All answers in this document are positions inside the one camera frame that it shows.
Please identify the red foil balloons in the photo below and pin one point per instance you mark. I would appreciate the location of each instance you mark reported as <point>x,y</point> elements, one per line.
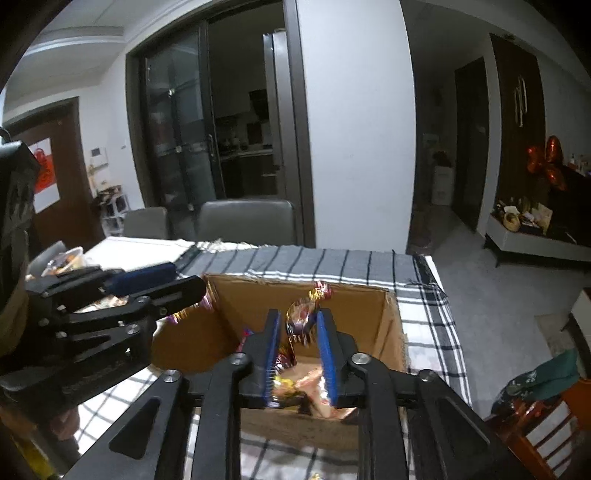
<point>547,161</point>

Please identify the black white plaid cloth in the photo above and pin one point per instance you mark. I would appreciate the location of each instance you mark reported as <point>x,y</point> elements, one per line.
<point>323,263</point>

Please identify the red white door poster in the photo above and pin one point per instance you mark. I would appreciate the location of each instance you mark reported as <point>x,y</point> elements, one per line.
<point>44,175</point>

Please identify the white wall intercom panel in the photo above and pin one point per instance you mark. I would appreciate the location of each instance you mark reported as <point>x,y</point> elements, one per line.
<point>98,157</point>

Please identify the small woven basket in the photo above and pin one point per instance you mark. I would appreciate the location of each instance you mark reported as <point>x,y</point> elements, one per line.
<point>511,221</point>

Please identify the small white storage shelf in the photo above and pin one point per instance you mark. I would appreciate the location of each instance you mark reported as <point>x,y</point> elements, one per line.
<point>111,210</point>

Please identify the person's left hand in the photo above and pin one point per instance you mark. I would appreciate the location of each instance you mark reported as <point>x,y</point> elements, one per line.
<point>64,422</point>

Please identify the gold snack packet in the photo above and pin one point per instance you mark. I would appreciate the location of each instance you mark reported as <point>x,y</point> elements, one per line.
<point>304,385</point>

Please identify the white box in hallway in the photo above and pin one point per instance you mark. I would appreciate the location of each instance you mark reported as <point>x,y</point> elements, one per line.
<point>443,184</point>

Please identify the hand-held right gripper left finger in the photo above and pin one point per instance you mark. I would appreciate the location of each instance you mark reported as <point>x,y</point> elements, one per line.
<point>272,360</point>

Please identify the dark sliding glass door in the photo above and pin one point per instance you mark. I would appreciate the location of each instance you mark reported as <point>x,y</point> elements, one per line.
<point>184,115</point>

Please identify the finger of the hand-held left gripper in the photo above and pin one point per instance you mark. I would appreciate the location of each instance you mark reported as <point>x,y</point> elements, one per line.
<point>180,290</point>
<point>143,278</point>

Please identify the silver refrigerator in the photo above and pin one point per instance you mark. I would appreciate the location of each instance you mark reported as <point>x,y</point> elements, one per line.
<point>277,115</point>

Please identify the white plastic basket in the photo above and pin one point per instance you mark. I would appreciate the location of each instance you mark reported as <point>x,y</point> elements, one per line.
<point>69,261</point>

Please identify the dark sideboard white base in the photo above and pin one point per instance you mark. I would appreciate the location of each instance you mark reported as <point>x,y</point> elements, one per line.
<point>545,244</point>

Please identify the white printed table cover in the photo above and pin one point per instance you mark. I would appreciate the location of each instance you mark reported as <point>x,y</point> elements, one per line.
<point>138,251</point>

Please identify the brown cardboard box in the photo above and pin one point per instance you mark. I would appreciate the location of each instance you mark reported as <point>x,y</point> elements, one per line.
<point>360,314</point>

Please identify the pink snack packet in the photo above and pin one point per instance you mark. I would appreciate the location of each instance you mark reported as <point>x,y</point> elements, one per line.
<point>245,340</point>

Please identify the orange wooden chair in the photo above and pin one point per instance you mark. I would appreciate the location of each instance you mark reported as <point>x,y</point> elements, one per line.
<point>545,438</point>

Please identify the dark hallway door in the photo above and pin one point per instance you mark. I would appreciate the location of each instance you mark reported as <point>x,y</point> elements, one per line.
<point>471,138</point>

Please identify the green cloth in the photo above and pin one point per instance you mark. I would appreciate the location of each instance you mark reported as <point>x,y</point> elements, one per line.
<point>549,374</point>

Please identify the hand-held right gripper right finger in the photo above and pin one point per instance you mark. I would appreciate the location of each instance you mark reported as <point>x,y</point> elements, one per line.
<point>328,360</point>

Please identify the wide grey chair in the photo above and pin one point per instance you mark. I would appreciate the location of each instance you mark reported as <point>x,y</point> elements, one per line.
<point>244,221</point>

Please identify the narrow grey chair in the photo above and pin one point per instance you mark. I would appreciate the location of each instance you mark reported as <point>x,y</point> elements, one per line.
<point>145,224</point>

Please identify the brown wooden door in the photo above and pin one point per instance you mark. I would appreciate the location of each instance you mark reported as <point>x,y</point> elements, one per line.
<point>69,184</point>

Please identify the red gold candy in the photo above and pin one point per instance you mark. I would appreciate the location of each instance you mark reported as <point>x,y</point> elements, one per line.
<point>300,314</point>

